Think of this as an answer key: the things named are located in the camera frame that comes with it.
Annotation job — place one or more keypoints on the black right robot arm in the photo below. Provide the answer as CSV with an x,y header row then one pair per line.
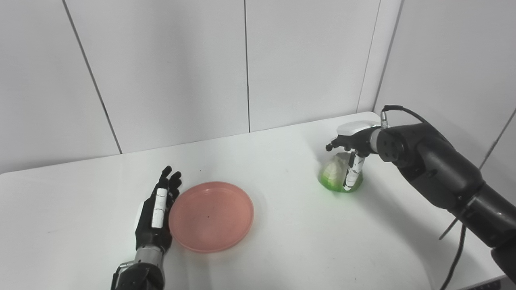
x,y
443,169

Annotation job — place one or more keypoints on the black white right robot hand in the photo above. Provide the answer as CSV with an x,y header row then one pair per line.
x,y
358,141

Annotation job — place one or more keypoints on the pink round plate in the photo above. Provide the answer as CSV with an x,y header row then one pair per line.
x,y
211,217

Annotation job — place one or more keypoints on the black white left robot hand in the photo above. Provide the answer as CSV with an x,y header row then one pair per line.
x,y
145,231

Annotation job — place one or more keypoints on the green white toy cabbage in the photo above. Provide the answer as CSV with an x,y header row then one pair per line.
x,y
332,173

